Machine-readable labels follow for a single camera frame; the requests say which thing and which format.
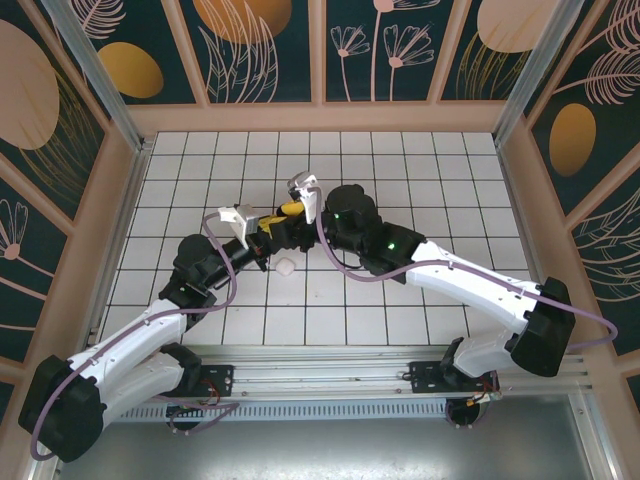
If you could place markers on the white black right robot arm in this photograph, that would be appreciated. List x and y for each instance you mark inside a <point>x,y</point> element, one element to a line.
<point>475,285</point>

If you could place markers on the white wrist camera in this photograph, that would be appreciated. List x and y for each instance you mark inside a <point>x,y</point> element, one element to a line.
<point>302,182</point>
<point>245,220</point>

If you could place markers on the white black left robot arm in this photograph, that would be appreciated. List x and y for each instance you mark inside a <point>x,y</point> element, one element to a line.
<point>125,335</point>

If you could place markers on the aluminium corner post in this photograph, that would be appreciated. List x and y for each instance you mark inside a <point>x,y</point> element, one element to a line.
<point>534,75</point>
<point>98,75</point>

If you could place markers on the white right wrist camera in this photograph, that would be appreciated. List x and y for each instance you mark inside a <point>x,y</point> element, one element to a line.
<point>302,182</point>

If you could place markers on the aluminium table side rail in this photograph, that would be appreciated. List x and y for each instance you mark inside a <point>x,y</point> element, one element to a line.
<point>541,300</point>
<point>102,305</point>

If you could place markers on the large pale circle wall panel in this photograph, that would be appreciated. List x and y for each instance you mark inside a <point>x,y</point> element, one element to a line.
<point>25,85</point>

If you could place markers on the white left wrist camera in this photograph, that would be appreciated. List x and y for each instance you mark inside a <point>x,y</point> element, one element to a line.
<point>245,220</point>

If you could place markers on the single flower wall panel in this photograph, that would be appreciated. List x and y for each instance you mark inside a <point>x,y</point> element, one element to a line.
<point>25,280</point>

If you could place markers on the orange oval feather wall panel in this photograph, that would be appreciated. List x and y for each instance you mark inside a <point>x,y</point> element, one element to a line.
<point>572,140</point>

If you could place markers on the orange circle leaves wall panel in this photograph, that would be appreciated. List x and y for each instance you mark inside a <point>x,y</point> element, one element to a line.
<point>240,20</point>

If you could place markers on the pink flower outline wall panel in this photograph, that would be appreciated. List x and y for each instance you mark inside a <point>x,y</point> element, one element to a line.
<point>360,75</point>

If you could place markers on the long aluminium base rail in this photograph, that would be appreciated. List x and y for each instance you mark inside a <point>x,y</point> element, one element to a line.
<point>325,372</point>

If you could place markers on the grey metal base sheet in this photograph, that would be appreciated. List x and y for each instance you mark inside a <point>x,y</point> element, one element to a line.
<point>325,450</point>

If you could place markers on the pink leaf outline wall panel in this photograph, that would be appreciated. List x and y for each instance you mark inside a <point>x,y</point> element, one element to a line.
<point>615,260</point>

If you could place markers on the pale circle grass wall panel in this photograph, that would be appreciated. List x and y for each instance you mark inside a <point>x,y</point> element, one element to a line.
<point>505,25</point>

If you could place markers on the white earbud charging case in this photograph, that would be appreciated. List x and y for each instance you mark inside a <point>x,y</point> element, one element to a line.
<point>284,267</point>

